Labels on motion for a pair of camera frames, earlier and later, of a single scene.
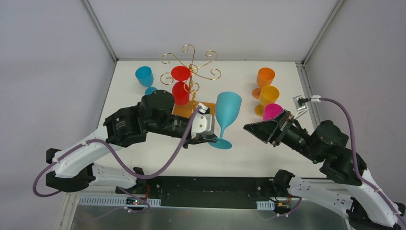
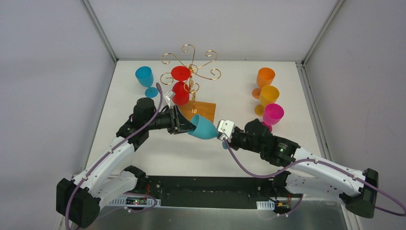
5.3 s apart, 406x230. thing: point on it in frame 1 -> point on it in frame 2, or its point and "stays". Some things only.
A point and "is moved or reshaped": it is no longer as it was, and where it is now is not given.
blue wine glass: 144,75 stays
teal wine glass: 227,105 is moved or reshaped
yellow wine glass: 268,94 stays
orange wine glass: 265,76 stays
